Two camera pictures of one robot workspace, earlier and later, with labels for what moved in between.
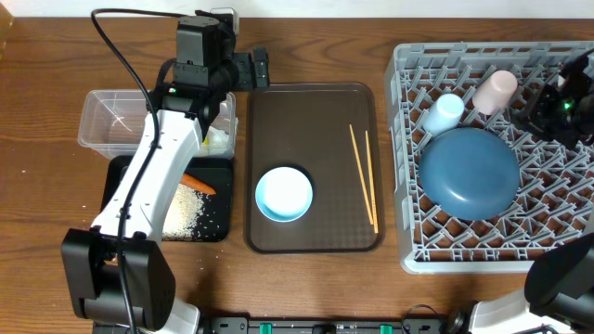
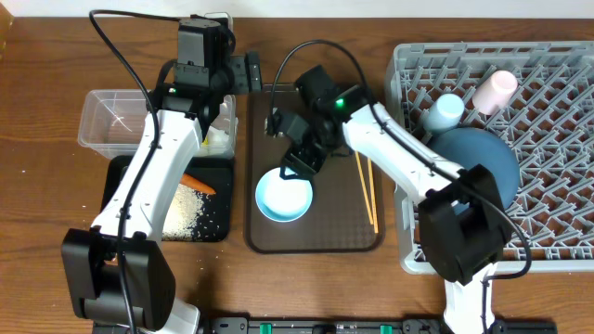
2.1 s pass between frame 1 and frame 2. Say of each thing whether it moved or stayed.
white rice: stayed
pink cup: stayed
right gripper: moved
